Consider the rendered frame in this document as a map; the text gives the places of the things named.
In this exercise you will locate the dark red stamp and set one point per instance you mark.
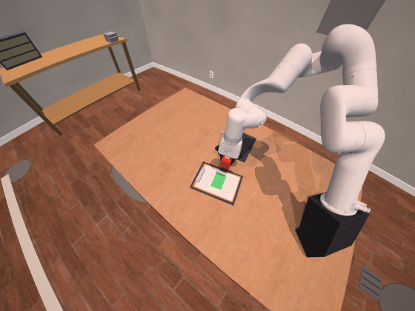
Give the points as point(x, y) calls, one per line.
point(225, 163)

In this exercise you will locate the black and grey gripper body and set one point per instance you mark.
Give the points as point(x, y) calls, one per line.
point(228, 149)

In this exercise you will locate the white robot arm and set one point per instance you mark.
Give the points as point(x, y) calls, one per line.
point(351, 47)

